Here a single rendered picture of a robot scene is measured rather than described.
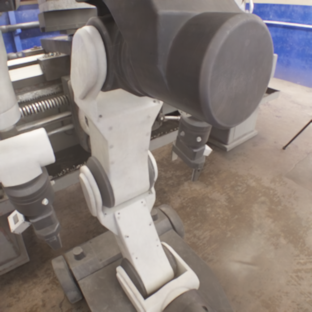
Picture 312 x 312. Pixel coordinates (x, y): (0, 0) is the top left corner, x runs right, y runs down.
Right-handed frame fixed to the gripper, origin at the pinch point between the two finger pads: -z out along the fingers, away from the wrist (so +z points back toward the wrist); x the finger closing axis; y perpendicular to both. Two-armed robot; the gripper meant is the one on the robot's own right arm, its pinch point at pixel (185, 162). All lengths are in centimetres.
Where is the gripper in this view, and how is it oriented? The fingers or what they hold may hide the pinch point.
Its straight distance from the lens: 72.2
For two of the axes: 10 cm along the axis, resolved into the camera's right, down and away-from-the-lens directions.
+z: 1.0, -7.2, -6.8
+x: -5.7, -6.1, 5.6
